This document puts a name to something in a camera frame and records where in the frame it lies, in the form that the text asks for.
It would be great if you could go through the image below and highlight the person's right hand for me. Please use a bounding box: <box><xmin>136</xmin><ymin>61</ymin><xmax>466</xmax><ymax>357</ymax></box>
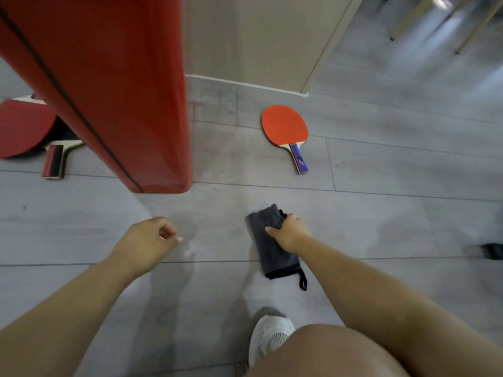
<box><xmin>264</xmin><ymin>213</ymin><xmax>313</xmax><ymax>254</ymax></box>

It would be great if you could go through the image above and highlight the person's left hand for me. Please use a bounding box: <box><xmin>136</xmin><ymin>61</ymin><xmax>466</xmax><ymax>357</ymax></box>
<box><xmin>112</xmin><ymin>217</ymin><xmax>184</xmax><ymax>278</ymax></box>

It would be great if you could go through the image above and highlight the dark grey cleaning cloth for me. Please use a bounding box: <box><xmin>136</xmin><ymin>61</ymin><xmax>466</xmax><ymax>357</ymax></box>
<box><xmin>245</xmin><ymin>204</ymin><xmax>309</xmax><ymax>292</ymax></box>

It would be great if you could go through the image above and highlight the red paddle with purple handle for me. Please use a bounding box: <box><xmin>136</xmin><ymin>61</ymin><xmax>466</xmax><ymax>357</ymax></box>
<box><xmin>261</xmin><ymin>105</ymin><xmax>310</xmax><ymax>175</ymax></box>

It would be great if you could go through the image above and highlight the black table tennis paddle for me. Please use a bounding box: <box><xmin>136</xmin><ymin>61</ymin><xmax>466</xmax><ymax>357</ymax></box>
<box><xmin>19</xmin><ymin>115</ymin><xmax>85</xmax><ymax>180</ymax></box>

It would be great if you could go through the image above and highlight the red paddle with red-black handle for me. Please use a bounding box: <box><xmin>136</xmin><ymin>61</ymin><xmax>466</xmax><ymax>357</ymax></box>
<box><xmin>0</xmin><ymin>94</ymin><xmax>58</xmax><ymax>159</ymax></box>

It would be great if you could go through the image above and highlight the red fire extinguisher box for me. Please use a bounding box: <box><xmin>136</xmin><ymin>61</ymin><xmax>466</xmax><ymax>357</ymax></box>
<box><xmin>0</xmin><ymin>0</ymin><xmax>193</xmax><ymax>194</ymax></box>

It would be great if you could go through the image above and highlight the person's right forearm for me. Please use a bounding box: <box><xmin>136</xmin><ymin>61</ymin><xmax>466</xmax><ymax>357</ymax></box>
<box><xmin>294</xmin><ymin>235</ymin><xmax>503</xmax><ymax>377</ymax></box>

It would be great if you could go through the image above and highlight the person's left forearm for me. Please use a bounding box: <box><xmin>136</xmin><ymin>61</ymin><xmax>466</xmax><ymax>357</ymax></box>
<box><xmin>0</xmin><ymin>253</ymin><xmax>136</xmax><ymax>377</ymax></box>

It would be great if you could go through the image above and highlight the person's right leg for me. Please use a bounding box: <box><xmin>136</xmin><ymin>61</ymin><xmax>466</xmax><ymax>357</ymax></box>
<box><xmin>243</xmin><ymin>324</ymin><xmax>411</xmax><ymax>377</ymax></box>

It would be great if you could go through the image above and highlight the grey white sneaker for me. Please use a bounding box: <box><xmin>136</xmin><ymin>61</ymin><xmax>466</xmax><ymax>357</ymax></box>
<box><xmin>247</xmin><ymin>314</ymin><xmax>296</xmax><ymax>368</ymax></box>

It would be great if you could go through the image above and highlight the grey chair with wooden legs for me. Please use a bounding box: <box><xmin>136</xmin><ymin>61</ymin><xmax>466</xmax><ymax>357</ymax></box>
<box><xmin>389</xmin><ymin>0</ymin><xmax>503</xmax><ymax>56</ymax></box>

